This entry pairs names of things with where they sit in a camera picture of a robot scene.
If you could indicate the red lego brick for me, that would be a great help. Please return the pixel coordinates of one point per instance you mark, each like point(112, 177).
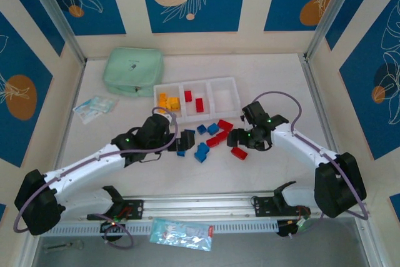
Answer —
point(187, 95)
point(225, 125)
point(212, 142)
point(199, 104)
point(222, 135)
point(239, 153)

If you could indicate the blue lego brick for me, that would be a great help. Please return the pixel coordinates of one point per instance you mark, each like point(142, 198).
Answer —
point(189, 131)
point(181, 153)
point(201, 129)
point(202, 152)
point(212, 128)

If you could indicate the yellow lego brick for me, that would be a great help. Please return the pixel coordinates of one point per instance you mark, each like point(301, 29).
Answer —
point(175, 107)
point(172, 100)

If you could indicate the small orange lego brick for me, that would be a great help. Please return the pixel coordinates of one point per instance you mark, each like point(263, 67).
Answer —
point(162, 103)

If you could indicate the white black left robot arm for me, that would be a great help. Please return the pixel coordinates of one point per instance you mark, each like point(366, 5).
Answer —
point(87, 170)

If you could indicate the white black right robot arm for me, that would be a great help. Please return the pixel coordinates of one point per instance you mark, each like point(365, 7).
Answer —
point(297, 148)

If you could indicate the white three-compartment tray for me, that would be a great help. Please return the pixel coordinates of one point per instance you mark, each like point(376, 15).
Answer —
point(225, 98)

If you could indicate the white blue sachet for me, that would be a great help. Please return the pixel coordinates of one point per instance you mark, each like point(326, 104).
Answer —
point(104, 104)
point(85, 112)

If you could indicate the mint green zip pouch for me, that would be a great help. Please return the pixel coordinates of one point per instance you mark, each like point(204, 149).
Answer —
point(131, 67)

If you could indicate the light blue plastic packet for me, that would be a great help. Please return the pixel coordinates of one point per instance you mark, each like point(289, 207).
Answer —
point(181, 234)

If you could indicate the black left controller board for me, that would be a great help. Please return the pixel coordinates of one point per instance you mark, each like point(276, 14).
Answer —
point(104, 228)

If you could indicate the black controller board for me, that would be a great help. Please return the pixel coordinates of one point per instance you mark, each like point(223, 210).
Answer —
point(104, 228)
point(286, 229)

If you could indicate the black right controller board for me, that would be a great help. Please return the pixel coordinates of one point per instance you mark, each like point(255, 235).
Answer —
point(286, 229)

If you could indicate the metal key tool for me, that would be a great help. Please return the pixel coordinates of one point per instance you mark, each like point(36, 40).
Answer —
point(64, 245)

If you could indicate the aluminium front rail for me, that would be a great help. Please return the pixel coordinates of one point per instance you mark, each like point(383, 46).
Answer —
point(200, 206)

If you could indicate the aluminium rail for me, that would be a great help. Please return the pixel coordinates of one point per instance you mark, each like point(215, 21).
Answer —
point(316, 92)
point(200, 206)
point(74, 98)

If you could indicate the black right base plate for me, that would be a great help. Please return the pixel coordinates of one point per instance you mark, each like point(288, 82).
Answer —
point(262, 206)

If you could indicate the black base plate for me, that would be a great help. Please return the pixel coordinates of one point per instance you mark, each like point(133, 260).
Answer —
point(262, 206)
point(136, 209)

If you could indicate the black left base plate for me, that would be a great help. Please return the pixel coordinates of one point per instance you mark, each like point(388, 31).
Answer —
point(136, 209)

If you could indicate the aluminium left side rail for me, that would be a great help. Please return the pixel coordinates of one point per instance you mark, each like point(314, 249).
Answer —
point(74, 98)

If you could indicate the aluminium right side rail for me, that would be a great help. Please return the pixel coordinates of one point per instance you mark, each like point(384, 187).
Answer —
point(316, 92)

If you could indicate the aluminium right frame post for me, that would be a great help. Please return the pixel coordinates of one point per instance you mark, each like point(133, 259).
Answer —
point(329, 10)

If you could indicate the aluminium frame post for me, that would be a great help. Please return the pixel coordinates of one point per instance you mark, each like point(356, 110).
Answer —
point(329, 10)
point(55, 10)

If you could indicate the aluminium left frame post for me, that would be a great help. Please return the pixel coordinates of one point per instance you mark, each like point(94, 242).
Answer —
point(55, 10)

